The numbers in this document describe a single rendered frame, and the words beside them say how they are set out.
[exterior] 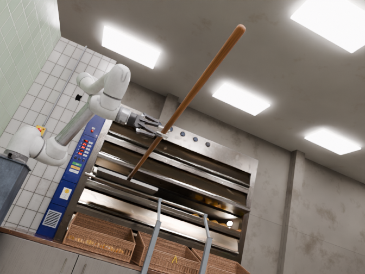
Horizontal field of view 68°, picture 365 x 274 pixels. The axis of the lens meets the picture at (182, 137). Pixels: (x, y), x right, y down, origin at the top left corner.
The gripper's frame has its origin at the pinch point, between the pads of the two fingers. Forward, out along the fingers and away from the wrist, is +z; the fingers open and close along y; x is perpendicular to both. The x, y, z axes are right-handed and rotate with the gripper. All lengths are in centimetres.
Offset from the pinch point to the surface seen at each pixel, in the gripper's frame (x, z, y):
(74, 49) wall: -141, -105, -135
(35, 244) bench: -106, -47, 68
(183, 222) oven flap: -156, 78, 8
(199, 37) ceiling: -216, 44, -336
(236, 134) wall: -464, 278, -343
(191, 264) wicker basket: -109, 77, 50
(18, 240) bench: -106, -58, 68
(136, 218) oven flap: -153, 27, 20
